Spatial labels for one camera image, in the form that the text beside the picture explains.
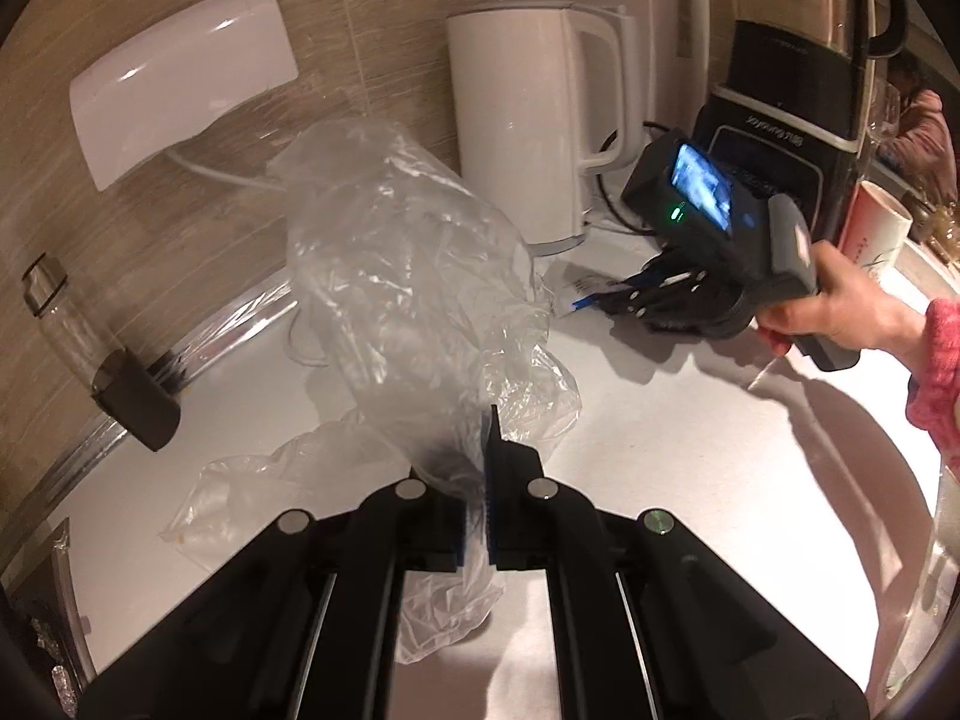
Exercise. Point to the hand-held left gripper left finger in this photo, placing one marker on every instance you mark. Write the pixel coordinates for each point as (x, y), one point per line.
(450, 532)

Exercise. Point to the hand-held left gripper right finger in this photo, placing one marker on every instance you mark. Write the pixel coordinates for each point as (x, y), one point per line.
(510, 517)

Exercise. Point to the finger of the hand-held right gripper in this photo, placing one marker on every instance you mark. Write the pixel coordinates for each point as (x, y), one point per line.
(645, 304)
(671, 270)

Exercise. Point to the blue white sachet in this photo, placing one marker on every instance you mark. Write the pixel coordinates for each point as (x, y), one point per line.
(585, 291)

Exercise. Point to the clear plastic bag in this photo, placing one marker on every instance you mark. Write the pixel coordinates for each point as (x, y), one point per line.
(397, 277)

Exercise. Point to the person's right hand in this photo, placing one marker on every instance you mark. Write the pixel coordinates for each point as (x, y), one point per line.
(847, 307)

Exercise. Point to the flower print ceramic cup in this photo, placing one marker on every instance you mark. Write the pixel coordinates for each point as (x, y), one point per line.
(874, 232)

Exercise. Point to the red black blender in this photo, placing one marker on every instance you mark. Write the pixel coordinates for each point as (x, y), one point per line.
(787, 105)

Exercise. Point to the wine glass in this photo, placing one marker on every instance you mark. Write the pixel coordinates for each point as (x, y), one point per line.
(885, 112)

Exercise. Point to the white electric kettle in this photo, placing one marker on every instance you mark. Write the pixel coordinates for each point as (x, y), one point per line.
(525, 127)

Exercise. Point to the glass bottle dark lid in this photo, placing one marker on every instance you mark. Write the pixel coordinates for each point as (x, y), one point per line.
(112, 375)

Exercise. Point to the white wall socket cover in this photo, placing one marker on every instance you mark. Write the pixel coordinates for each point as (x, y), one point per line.
(180, 82)

